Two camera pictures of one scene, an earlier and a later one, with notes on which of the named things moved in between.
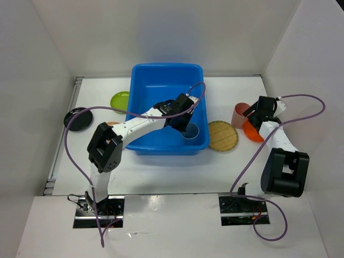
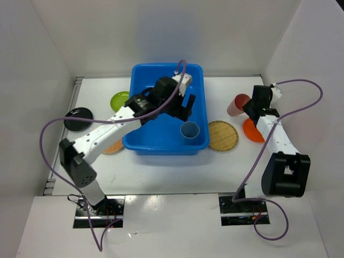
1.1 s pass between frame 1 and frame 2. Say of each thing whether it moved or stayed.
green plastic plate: stayed
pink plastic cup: moved
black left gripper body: moved
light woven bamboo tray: stayed
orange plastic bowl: stayed
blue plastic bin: stayed
